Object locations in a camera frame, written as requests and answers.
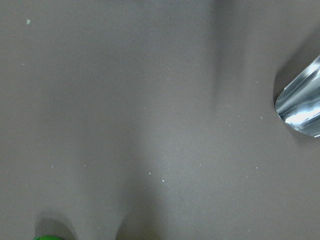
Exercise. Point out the steel ice scoop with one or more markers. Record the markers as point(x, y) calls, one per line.
point(298, 105)

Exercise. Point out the green lime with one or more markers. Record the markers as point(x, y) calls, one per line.
point(47, 237)

